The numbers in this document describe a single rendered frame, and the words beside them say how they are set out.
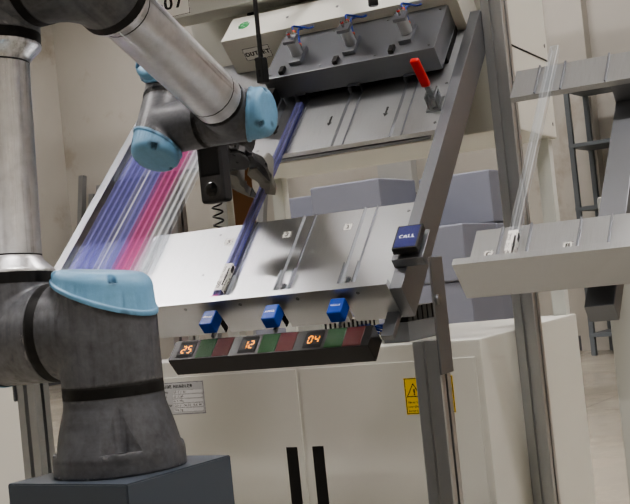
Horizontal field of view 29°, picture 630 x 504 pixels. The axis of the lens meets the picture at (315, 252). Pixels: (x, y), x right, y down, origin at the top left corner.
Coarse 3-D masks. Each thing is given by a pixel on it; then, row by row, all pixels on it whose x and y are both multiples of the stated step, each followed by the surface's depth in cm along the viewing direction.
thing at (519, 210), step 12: (552, 48) 191; (552, 60) 188; (552, 72) 186; (552, 84) 185; (540, 96) 183; (540, 108) 181; (540, 120) 178; (540, 132) 177; (528, 144) 175; (528, 156) 173; (528, 168) 171; (528, 180) 169; (528, 192) 169; (516, 204) 167; (516, 216) 165; (516, 228) 163
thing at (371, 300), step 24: (312, 288) 179; (336, 288) 177; (360, 288) 176; (384, 288) 174; (168, 312) 191; (192, 312) 190; (240, 312) 187; (288, 312) 184; (312, 312) 182; (360, 312) 180; (384, 312) 178; (168, 336) 196
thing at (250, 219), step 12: (300, 108) 221; (288, 120) 219; (288, 132) 216; (276, 156) 212; (276, 168) 210; (264, 192) 205; (252, 204) 203; (252, 216) 201; (240, 240) 197; (240, 252) 196
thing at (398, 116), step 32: (448, 64) 214; (320, 96) 223; (352, 96) 219; (384, 96) 214; (416, 96) 210; (320, 128) 215; (352, 128) 211; (384, 128) 207; (416, 128) 203; (288, 160) 220
